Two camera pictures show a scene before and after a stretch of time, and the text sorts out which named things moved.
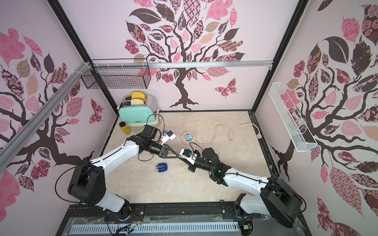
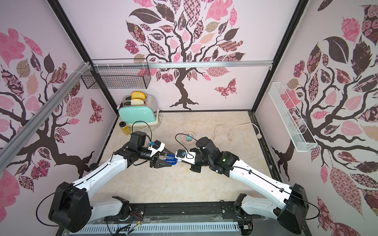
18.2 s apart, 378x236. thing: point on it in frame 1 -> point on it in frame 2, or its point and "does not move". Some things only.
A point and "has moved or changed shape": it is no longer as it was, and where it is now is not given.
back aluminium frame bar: x=132 y=64 does not move
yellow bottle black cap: x=124 y=128 does not move
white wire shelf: x=301 y=136 does not move
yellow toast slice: x=138 y=94 does not move
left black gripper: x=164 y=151 -> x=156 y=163
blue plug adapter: x=161 y=167 has moved or changed shape
